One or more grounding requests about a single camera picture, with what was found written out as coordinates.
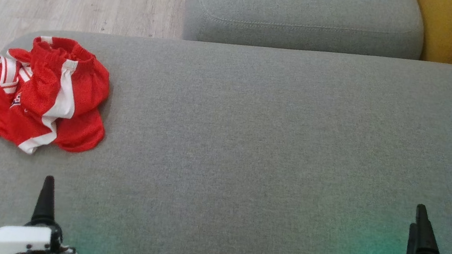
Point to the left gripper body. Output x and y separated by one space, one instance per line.
16 241

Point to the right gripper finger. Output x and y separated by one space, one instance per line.
411 244
426 240

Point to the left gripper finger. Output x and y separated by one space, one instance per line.
45 203

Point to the red shorts with white stripe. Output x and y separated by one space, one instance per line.
84 88

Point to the large grey sofa ottoman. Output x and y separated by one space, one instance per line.
249 148

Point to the grey sofa seat cushion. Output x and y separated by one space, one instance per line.
307 4

